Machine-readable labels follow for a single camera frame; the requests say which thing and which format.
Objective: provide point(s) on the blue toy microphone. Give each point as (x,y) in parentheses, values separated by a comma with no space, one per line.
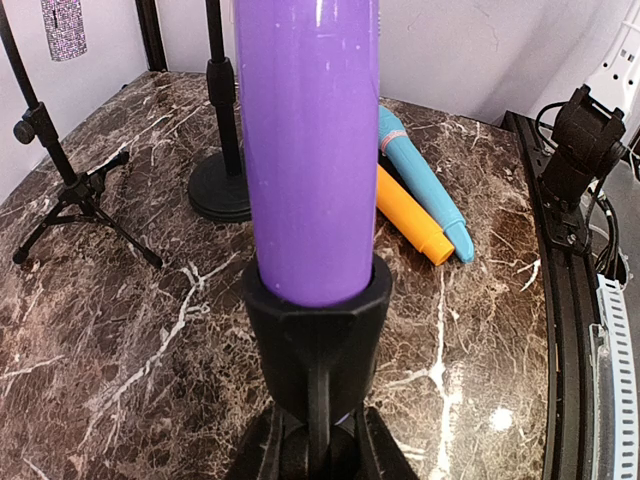
(395,144)

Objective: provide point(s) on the orange toy microphone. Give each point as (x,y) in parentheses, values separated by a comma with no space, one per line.
(412,221)

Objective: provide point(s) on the black tripod mic stand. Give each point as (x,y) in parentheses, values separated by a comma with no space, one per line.
(79,199)

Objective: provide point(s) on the black right corner post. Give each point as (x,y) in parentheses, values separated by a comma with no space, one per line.
(151,35)

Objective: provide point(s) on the white slotted cable duct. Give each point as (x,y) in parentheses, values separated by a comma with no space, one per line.
(625,397)

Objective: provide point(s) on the silver glitter microphone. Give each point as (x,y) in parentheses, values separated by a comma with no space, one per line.
(64,29)

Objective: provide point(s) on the purple toy microphone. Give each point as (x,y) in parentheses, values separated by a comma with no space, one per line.
(309,92)

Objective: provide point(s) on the black round-base purple mic stand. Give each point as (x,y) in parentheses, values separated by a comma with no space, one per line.
(318,365)

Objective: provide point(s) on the black round-base pink mic stand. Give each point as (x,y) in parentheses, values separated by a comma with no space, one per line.
(217,188)

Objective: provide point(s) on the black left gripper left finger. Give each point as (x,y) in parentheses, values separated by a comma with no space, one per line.
(259,452)

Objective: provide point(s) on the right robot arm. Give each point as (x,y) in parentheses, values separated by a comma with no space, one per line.
(587,133)

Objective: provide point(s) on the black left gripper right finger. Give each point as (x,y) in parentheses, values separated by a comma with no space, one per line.
(379,455)

